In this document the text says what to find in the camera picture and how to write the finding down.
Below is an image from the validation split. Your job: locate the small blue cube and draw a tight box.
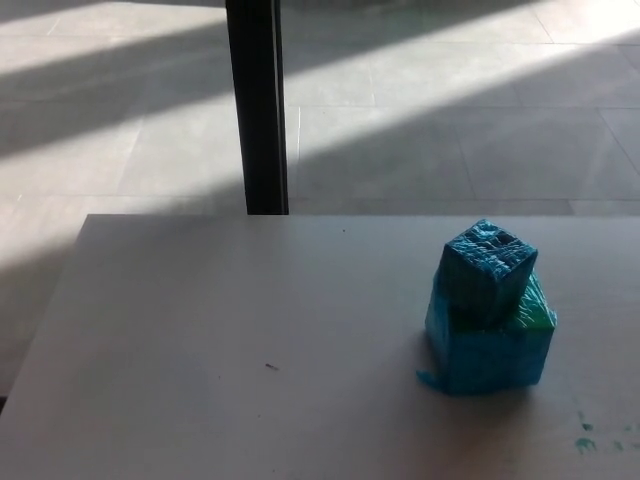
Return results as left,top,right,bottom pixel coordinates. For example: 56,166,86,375
441,218,540,331

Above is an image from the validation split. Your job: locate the large blue wrapped cube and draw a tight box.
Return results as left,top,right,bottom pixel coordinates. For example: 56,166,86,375
415,269,558,398

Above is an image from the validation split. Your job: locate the black vertical window post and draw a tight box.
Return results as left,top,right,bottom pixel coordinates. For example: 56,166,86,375
224,0,290,216

